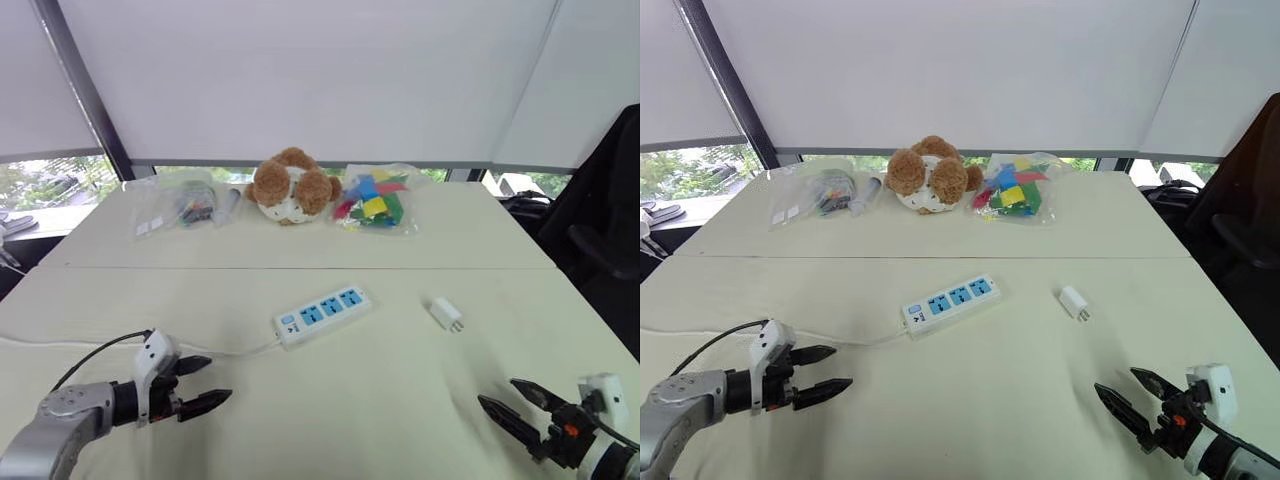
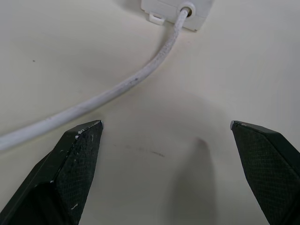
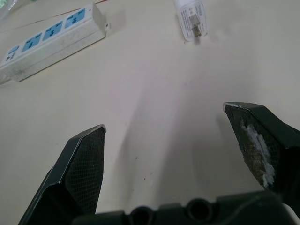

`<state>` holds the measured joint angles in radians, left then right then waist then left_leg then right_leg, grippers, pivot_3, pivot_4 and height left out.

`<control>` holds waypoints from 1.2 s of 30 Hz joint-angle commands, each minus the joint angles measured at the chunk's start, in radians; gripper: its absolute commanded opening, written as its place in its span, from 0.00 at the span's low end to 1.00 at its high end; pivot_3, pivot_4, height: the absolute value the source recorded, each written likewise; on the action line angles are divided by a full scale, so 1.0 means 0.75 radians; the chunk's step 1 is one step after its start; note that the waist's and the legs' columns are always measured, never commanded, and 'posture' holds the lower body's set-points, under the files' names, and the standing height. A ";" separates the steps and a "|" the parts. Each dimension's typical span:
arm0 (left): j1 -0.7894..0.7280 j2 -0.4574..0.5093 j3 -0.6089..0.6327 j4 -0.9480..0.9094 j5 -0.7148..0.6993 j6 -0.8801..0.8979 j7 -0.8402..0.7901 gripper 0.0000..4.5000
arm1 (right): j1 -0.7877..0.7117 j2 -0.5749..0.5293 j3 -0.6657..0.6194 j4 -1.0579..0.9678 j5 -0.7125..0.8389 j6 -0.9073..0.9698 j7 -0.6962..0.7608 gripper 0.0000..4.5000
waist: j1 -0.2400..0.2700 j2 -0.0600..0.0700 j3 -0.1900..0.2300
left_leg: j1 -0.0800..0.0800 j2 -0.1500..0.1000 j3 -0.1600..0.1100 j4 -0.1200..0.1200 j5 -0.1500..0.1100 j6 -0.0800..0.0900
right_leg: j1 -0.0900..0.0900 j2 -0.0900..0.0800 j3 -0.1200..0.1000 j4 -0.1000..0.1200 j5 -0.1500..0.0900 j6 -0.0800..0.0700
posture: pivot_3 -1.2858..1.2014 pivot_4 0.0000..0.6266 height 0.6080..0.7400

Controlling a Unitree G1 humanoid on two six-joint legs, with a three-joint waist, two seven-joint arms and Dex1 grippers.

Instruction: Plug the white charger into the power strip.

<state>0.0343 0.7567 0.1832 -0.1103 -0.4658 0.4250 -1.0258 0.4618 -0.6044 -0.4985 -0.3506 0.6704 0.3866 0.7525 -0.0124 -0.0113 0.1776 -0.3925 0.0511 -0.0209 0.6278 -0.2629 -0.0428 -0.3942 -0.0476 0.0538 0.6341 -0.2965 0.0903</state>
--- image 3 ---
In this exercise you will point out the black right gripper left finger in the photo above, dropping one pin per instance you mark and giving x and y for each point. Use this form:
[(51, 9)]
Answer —
[(77, 173)]

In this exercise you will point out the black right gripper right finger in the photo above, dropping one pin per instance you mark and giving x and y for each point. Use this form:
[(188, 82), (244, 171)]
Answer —
[(262, 136)]

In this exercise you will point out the white plug adapter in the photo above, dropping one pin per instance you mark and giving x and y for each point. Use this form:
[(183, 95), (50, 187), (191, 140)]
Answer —
[(192, 20)]

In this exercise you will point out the white power strip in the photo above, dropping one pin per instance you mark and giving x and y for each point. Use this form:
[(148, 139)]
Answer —
[(51, 39)]

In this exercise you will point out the clear plastic bag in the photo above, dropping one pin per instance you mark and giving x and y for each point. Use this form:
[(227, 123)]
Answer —
[(9, 10)]

